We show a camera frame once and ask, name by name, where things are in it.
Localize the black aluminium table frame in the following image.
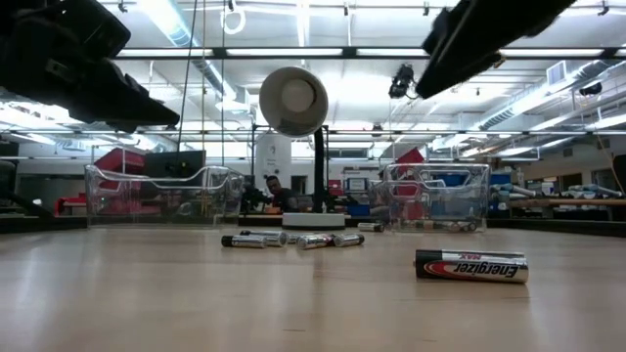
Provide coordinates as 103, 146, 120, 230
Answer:
0, 213, 626, 240

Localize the person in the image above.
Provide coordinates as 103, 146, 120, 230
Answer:
263, 174, 300, 214

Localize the thin black hanging cable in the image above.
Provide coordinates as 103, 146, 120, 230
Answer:
176, 0, 198, 153

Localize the red storage bin stack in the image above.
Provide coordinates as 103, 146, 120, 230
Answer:
53, 147, 148, 217
390, 147, 426, 221

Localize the black overhead camera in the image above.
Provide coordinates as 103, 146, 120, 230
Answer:
388, 63, 422, 102

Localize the silver air duct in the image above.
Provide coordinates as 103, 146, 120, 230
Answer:
139, 0, 236, 99

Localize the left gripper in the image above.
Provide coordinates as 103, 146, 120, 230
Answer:
9, 46, 181, 133

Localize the black flat screen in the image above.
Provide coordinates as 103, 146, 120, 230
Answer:
145, 150, 207, 180

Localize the white ceiling vent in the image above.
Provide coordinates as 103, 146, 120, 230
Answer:
547, 61, 568, 87

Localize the white desk lamp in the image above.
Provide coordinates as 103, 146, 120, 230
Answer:
258, 66, 347, 232

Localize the black overhead crossbar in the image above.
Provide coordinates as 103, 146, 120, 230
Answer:
112, 46, 626, 60

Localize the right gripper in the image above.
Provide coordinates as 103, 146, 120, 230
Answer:
415, 0, 529, 100

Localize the white looped cable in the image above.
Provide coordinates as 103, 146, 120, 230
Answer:
220, 5, 246, 36

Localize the clear plastic bin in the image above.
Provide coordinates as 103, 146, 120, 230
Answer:
382, 162, 491, 234
83, 164, 245, 230

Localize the white cylinder tank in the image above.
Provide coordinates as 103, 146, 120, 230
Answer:
253, 132, 293, 198

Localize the wooden workbench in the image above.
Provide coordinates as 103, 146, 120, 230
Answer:
508, 197, 626, 207

